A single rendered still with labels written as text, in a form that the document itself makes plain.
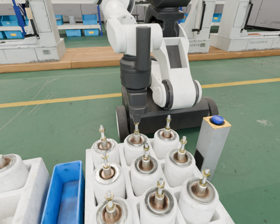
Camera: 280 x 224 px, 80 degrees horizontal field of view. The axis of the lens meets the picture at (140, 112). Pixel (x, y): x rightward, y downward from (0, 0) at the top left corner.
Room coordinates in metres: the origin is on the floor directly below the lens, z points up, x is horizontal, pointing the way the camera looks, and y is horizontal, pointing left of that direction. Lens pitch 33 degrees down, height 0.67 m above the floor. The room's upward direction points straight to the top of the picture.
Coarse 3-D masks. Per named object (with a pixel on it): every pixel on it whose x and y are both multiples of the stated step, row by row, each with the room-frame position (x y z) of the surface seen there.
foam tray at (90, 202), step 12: (120, 144) 0.51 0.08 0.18; (180, 144) 0.51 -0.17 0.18; (120, 156) 0.45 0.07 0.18; (132, 192) 0.30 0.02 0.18; (96, 204) 0.30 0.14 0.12; (132, 204) 0.26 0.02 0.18; (132, 216) 0.23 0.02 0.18; (180, 216) 0.23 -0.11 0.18; (216, 216) 0.24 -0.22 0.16; (228, 216) 0.23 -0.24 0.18
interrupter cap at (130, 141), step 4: (128, 136) 0.48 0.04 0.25; (132, 136) 0.48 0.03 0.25; (140, 136) 0.48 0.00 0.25; (144, 136) 0.48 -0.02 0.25; (128, 140) 0.46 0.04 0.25; (132, 140) 0.46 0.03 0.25; (140, 140) 0.46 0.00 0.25; (144, 140) 0.46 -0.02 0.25; (128, 144) 0.44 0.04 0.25; (132, 144) 0.44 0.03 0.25; (136, 144) 0.44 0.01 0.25; (140, 144) 0.44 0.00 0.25; (144, 144) 0.44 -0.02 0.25
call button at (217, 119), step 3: (213, 117) 0.50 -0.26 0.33; (216, 117) 0.49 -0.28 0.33; (219, 117) 0.49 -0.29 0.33; (222, 117) 0.50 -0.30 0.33; (213, 120) 0.48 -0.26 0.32; (216, 120) 0.48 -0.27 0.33; (219, 120) 0.48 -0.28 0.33; (222, 120) 0.48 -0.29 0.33; (216, 123) 0.48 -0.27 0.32; (219, 123) 0.48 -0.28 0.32
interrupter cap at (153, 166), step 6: (150, 156) 0.38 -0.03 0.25; (138, 162) 0.36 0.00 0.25; (150, 162) 0.36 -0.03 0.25; (156, 162) 0.36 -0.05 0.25; (138, 168) 0.33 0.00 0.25; (144, 168) 0.33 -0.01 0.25; (150, 168) 0.33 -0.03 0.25; (156, 168) 0.33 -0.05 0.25; (144, 174) 0.31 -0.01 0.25; (150, 174) 0.31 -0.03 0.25
